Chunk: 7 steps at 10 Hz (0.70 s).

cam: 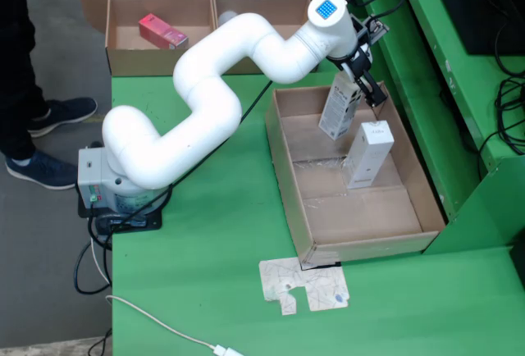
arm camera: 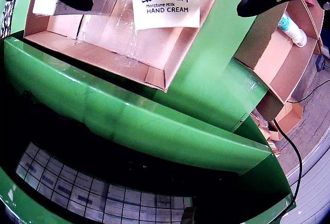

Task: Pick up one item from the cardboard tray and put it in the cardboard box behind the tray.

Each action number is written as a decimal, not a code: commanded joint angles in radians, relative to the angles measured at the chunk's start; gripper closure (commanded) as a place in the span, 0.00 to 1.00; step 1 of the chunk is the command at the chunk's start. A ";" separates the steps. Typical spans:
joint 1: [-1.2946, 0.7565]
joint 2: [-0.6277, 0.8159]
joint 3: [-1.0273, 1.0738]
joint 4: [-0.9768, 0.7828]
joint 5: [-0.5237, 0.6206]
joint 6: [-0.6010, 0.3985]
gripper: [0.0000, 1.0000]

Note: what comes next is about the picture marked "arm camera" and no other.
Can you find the small black box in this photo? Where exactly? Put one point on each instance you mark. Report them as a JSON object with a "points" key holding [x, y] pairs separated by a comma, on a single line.
{"points": [[321, 62]]}

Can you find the green metal shelf rack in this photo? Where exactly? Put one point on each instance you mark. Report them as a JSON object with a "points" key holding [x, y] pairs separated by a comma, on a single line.
{"points": [[129, 110]]}

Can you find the shallow cardboard tray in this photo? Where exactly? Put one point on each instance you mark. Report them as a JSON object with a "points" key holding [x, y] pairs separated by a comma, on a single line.
{"points": [[103, 51]]}

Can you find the white teal bottle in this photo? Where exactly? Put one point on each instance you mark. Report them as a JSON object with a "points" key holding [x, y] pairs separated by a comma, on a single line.
{"points": [[292, 29]]}

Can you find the white hand cream box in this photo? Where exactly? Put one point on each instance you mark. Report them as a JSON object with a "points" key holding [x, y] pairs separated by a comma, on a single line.
{"points": [[165, 4]]}

